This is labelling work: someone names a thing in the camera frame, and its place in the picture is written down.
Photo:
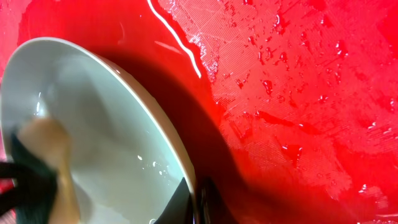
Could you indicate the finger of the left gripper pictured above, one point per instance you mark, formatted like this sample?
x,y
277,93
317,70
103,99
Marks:
x,y
11,199
10,170

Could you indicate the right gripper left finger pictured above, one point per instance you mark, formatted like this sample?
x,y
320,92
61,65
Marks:
x,y
179,209

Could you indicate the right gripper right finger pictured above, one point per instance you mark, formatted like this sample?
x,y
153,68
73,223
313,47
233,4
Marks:
x,y
212,208

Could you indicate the green and yellow sponge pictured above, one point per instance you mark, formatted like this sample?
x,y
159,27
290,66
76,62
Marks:
x,y
42,148

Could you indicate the teal round plate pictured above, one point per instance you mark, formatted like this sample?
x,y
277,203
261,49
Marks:
x,y
127,158

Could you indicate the red plastic tray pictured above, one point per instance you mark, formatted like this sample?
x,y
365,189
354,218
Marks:
x,y
289,106

